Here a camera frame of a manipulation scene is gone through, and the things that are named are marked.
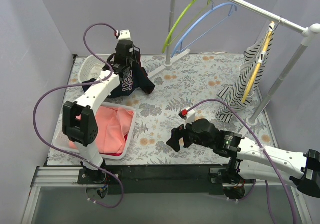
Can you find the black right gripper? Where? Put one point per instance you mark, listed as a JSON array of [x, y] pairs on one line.
[[183, 134]]

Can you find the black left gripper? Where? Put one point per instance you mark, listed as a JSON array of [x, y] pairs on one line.
[[135, 56]]

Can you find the navy tank top red trim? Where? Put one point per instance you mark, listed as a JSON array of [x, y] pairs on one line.
[[138, 78]]

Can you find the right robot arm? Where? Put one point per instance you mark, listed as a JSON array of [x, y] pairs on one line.
[[247, 160]]

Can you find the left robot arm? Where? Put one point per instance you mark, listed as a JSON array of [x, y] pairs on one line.
[[79, 116]]

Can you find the striped tank top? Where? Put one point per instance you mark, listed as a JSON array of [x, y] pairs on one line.
[[232, 94]]

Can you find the yellow hanger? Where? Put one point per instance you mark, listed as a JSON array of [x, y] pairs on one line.
[[257, 66]]

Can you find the white cloth in basket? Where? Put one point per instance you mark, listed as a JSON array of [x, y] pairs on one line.
[[96, 70]]

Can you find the white plastic basket rear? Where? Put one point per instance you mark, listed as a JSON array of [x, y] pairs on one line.
[[84, 72]]

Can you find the white plastic basket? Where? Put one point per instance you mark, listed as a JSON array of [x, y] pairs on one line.
[[84, 72], [93, 146]]

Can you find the floral table mat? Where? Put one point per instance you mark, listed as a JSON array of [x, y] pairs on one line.
[[193, 81]]

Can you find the pink cloth in basket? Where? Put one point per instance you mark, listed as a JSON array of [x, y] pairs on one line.
[[114, 124]]

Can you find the white plastic basket front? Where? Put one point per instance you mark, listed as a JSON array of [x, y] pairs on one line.
[[93, 146]]

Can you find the white clothes rack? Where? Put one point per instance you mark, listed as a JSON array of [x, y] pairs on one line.
[[308, 33]]

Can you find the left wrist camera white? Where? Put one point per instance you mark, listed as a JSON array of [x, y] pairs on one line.
[[123, 35]]

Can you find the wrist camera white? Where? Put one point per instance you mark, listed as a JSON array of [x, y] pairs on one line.
[[123, 35], [188, 115]]

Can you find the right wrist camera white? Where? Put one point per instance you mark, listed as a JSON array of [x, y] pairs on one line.
[[188, 115]]

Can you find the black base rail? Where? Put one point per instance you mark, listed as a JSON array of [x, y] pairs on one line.
[[183, 178]]

